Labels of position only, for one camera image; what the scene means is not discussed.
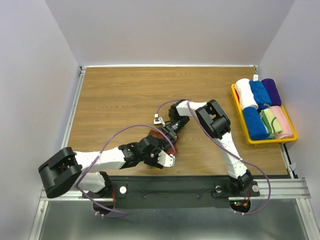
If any white rolled towel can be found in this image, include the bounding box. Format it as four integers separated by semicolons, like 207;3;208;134
235;78;258;110

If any green cream patterned towel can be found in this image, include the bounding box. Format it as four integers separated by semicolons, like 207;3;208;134
259;108;283;137

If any brown towel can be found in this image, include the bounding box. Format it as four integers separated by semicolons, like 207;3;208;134
148;129;178;154

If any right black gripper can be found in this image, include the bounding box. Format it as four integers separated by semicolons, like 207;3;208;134
161;115;190;152

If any yellow plastic tray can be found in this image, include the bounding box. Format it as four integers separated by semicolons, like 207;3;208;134
231;84;298;146

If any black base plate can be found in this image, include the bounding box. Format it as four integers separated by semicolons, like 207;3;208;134
82;175;261;210

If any purple rolled towel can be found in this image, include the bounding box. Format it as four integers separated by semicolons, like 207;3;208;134
261;78;282;106

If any blue teal rolled towel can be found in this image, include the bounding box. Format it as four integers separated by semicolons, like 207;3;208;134
242;106;268;141

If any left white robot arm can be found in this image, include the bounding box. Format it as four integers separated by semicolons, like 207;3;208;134
38;135;175;199

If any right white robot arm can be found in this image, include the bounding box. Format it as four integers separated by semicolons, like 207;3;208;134
153;99;254;195

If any pink rolled towel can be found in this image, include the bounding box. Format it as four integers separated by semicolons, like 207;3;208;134
270;105;293;139

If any aluminium frame rail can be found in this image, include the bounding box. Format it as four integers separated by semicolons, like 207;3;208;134
36;67;319;240

